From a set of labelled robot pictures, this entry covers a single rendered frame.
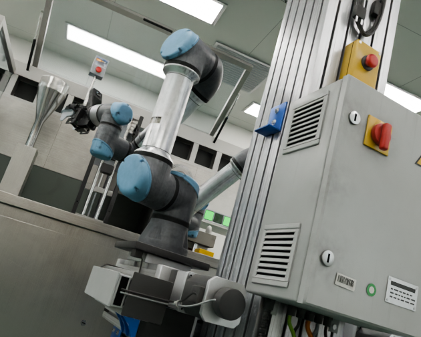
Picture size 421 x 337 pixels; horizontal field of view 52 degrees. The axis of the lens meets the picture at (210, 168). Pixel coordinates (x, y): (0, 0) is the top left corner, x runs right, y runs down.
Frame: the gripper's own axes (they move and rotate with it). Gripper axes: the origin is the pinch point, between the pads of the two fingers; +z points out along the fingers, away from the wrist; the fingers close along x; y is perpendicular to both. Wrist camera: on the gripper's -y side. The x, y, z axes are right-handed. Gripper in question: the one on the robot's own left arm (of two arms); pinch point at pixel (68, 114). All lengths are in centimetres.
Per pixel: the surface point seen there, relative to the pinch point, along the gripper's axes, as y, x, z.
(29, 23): -164, 47, 273
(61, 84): -29, 11, 45
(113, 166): 2.3, 35.6, 10.9
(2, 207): 39.2, 4.4, 18.6
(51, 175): 7, 39, 64
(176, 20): -171, 93, 108
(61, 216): 33.7, 20.2, 4.4
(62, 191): 12, 47, 60
